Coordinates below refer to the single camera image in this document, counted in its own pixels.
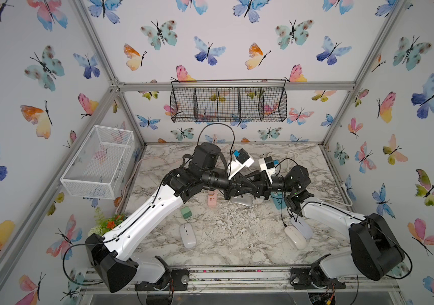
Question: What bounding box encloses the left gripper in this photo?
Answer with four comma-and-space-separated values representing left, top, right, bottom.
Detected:
198, 171, 256, 202

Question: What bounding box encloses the green charger plug front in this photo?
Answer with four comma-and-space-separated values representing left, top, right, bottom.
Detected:
181, 207, 193, 219

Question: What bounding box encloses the white wireless mouse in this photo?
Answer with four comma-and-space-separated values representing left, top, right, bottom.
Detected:
179, 223, 197, 249

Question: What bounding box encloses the silver mouse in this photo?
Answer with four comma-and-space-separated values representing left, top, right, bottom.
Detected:
230, 194, 254, 207

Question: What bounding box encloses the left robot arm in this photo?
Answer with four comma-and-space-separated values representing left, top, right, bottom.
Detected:
85, 142, 275, 293

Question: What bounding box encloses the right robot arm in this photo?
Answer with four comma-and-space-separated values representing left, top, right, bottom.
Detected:
237, 165, 413, 281

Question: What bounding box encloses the lavender mouse right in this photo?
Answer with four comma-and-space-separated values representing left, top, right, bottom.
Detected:
291, 216, 313, 240

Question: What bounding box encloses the white mouse right front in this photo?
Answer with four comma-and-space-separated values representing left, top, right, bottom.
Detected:
284, 226, 308, 250

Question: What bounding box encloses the teal power strip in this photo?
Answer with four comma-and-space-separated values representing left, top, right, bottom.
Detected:
270, 192, 287, 210

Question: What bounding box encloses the pink power strip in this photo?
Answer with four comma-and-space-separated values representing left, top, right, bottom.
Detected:
207, 191, 218, 208

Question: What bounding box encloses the artificial potted plant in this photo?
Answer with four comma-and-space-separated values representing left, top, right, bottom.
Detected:
88, 208, 127, 236

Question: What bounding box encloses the white power cord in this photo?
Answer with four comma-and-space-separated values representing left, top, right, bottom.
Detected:
277, 150, 354, 207

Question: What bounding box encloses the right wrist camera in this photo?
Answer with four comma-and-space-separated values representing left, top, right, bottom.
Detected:
258, 156, 279, 184

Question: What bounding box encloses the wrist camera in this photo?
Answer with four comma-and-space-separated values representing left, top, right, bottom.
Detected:
258, 156, 279, 184
228, 149, 255, 180

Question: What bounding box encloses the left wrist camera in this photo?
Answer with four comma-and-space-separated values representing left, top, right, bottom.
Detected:
228, 149, 255, 180

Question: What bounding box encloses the black wire wall basket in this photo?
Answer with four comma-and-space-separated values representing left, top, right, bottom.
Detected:
165, 79, 288, 123

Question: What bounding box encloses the white mesh wall basket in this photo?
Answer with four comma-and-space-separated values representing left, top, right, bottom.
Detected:
60, 125, 135, 200

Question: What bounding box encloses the aluminium front rail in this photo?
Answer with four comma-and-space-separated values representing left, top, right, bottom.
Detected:
79, 266, 401, 294

